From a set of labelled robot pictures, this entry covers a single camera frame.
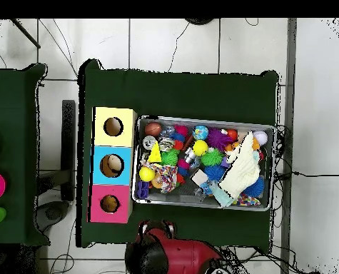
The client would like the yellow cheese wedge toy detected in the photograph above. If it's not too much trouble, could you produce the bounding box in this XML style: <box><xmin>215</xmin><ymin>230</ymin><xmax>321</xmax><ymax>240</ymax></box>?
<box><xmin>147</xmin><ymin>141</ymin><xmax>163</xmax><ymax>163</ymax></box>

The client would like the purple spiky monster toy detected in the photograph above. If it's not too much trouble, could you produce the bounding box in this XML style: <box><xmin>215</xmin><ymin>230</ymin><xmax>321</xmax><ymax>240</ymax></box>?
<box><xmin>206</xmin><ymin>128</ymin><xmax>233</xmax><ymax>152</ymax></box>

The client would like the white baseball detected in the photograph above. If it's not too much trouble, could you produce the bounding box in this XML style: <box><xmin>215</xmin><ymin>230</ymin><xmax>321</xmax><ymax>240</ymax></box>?
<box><xmin>253</xmin><ymin>130</ymin><xmax>269</xmax><ymax>146</ymax></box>

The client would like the cream waffle cloth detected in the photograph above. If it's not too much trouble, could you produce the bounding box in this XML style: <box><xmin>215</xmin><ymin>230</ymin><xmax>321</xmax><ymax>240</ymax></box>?
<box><xmin>218</xmin><ymin>131</ymin><xmax>261</xmax><ymax>201</ymax></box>

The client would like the globe print ball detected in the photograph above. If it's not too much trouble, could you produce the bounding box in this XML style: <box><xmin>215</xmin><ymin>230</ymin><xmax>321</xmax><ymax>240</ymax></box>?
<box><xmin>192</xmin><ymin>125</ymin><xmax>210</xmax><ymax>141</ymax></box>

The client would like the black floor cable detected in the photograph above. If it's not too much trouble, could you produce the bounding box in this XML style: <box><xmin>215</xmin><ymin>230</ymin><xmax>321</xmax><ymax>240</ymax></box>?
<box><xmin>273</xmin><ymin>170</ymin><xmax>339</xmax><ymax>180</ymax></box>

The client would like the colourful dotted cloth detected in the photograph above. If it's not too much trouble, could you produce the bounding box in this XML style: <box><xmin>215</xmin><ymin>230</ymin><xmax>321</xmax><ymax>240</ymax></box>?
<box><xmin>150</xmin><ymin>163</ymin><xmax>178</xmax><ymax>194</ymax></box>

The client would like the green spiky ball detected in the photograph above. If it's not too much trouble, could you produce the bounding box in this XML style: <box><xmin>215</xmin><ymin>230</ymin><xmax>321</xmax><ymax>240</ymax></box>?
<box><xmin>160</xmin><ymin>148</ymin><xmax>181</xmax><ymax>167</ymax></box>

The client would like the black tripod leg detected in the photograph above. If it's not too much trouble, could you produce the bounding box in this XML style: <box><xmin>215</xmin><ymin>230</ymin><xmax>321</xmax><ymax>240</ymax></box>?
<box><xmin>10</xmin><ymin>18</ymin><xmax>41</xmax><ymax>49</ymax></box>

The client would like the black round base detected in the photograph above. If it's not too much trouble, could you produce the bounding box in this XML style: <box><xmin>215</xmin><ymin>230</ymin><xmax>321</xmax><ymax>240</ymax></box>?
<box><xmin>184</xmin><ymin>18</ymin><xmax>215</xmax><ymax>26</ymax></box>

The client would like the silver mesh bin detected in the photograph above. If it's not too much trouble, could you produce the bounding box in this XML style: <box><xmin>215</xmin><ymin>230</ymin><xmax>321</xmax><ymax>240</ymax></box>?
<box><xmin>131</xmin><ymin>114</ymin><xmax>276</xmax><ymax>213</ymax></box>

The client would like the yellow smiley ball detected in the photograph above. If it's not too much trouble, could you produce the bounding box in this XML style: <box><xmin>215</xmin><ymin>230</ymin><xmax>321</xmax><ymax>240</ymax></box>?
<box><xmin>192</xmin><ymin>139</ymin><xmax>209</xmax><ymax>157</ymax></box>

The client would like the light blue waffle cloth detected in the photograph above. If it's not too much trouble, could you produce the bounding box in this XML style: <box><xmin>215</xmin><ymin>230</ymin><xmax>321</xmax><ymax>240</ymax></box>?
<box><xmin>210</xmin><ymin>182</ymin><xmax>236</xmax><ymax>208</ymax></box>

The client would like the brown toy football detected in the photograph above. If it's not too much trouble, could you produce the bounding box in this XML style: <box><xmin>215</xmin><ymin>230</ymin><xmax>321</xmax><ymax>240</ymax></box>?
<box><xmin>143</xmin><ymin>121</ymin><xmax>163</xmax><ymax>137</ymax></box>

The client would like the wooden box with three holes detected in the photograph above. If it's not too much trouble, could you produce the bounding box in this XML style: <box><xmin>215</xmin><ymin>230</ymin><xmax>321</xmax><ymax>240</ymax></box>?
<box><xmin>87</xmin><ymin>106</ymin><xmax>138</xmax><ymax>224</ymax></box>

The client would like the dark green side tablecloth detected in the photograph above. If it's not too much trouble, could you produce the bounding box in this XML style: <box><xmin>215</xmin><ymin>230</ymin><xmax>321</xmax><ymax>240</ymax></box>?
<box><xmin>0</xmin><ymin>63</ymin><xmax>51</xmax><ymax>247</ymax></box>

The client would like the black upright panel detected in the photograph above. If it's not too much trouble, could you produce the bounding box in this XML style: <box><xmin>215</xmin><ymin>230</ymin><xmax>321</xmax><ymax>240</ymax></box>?
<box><xmin>61</xmin><ymin>99</ymin><xmax>76</xmax><ymax>202</ymax></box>

